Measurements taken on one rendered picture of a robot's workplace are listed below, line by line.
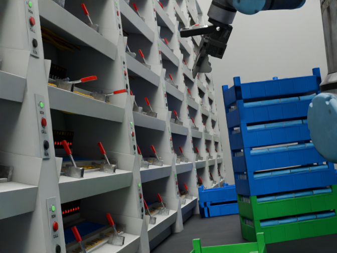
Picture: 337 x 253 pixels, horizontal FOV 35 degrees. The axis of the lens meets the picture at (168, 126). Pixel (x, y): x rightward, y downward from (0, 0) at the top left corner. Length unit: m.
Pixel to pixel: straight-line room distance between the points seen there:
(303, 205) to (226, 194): 1.00
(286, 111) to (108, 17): 0.66
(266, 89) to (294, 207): 0.40
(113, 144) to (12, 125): 0.70
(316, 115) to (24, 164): 0.60
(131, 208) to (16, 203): 0.78
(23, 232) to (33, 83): 0.28
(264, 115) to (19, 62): 1.01
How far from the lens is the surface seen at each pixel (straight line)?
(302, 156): 1.85
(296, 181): 1.84
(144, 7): 2.46
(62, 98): 1.19
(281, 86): 1.85
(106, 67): 1.71
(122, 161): 1.67
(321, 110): 1.14
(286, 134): 1.84
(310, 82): 1.89
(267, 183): 1.81
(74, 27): 1.36
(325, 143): 1.15
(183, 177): 3.05
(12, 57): 1.03
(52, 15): 1.24
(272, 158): 1.82
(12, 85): 0.97
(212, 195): 2.81
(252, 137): 1.80
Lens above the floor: 0.30
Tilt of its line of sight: 4 degrees up
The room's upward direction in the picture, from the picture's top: 7 degrees counter-clockwise
